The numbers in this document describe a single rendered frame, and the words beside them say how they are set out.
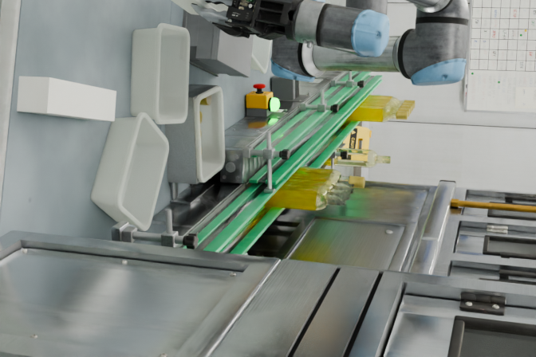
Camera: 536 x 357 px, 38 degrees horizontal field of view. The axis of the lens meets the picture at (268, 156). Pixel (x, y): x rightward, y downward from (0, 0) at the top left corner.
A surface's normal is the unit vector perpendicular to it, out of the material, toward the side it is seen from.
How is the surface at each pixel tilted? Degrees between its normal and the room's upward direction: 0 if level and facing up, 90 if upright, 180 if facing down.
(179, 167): 90
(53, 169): 0
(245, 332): 90
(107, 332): 90
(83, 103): 0
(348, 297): 90
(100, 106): 0
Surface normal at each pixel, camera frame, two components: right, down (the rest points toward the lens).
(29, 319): -0.01, -0.96
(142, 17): 0.95, 0.07
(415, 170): -0.30, 0.26
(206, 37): -0.29, -0.07
